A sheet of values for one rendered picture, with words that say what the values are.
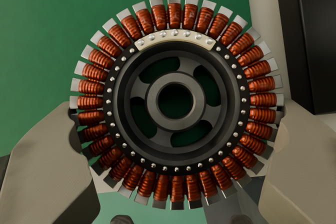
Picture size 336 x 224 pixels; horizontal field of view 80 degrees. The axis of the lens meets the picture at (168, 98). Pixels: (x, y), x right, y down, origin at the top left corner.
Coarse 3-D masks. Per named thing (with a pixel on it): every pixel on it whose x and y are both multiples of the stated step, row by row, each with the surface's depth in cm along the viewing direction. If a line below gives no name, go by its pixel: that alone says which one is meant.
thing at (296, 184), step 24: (288, 120) 9; (312, 120) 9; (288, 144) 8; (312, 144) 8; (288, 168) 7; (312, 168) 7; (264, 192) 7; (288, 192) 6; (312, 192) 6; (264, 216) 7; (288, 216) 6; (312, 216) 5
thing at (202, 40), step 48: (192, 0) 11; (144, 48) 10; (192, 48) 11; (240, 48) 10; (96, 96) 10; (144, 96) 12; (192, 96) 11; (240, 96) 10; (96, 144) 10; (144, 144) 12; (192, 144) 12; (240, 144) 10; (144, 192) 10; (192, 192) 10
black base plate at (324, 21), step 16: (288, 0) 13; (304, 0) 12; (320, 0) 12; (288, 16) 13; (304, 16) 12; (320, 16) 12; (288, 32) 13; (304, 32) 12; (320, 32) 12; (288, 48) 13; (304, 48) 12; (320, 48) 12; (288, 64) 14; (304, 64) 12; (320, 64) 12; (304, 80) 12; (320, 80) 12; (304, 96) 12; (320, 96) 12; (320, 112) 12
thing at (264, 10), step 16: (256, 0) 14; (272, 0) 14; (256, 16) 14; (272, 16) 14; (272, 32) 14; (272, 48) 14; (288, 80) 14; (288, 96) 14; (272, 144) 14; (96, 176) 14
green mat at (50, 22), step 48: (0, 0) 14; (48, 0) 14; (96, 0) 14; (144, 0) 14; (240, 0) 14; (0, 48) 14; (48, 48) 14; (96, 48) 14; (0, 96) 14; (48, 96) 14; (0, 144) 14
